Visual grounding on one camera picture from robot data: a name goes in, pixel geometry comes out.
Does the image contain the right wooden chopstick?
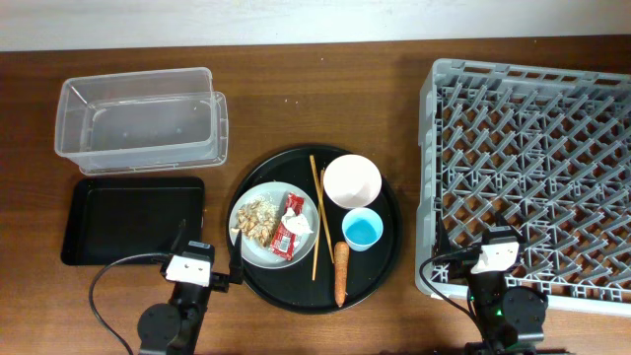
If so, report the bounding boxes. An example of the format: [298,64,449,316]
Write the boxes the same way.
[310,155,334,264]

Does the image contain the left wooden chopstick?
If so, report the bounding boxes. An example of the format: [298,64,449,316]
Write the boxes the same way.
[312,167,322,282]

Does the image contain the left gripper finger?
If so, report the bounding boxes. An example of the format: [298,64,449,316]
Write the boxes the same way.
[229,230,244,285]
[170,219,186,254]

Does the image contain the white tissue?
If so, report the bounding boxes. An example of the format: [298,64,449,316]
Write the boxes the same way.
[281,208,313,236]

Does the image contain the black rectangular tray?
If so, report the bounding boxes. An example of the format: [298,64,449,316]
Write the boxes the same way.
[60,177,205,266]

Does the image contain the clear plastic bin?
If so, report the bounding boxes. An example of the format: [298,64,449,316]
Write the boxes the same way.
[54,67,229,176]

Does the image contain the nut shell scraps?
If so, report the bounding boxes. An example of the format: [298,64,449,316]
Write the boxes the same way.
[232,198,278,249]

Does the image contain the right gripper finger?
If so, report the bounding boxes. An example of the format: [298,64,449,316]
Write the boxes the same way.
[435,219,452,255]
[495,211,525,239]

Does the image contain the round black serving tray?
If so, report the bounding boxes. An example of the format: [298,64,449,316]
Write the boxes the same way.
[230,144,403,314]

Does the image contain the pink bowl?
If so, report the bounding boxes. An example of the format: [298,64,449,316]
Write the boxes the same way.
[323,154,383,209]

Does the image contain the red snack wrapper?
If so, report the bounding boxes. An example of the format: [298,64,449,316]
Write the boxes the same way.
[270,193,305,260]

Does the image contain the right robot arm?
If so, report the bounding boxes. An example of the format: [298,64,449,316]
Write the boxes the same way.
[438,212,548,354]

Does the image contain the wooden chopstick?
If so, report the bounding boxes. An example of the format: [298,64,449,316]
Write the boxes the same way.
[312,167,322,282]
[310,155,334,264]

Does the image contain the blue plastic cup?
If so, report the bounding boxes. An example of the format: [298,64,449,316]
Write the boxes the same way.
[341,207,384,251]

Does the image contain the orange carrot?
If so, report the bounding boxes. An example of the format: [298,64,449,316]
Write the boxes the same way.
[334,242,350,308]

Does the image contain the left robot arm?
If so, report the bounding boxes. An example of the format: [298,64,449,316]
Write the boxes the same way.
[137,233,244,355]

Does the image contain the grey dishwasher rack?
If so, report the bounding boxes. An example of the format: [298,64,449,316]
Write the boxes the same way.
[415,59,630,317]

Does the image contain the grey plate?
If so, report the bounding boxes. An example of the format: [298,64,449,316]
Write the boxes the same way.
[228,181,319,269]

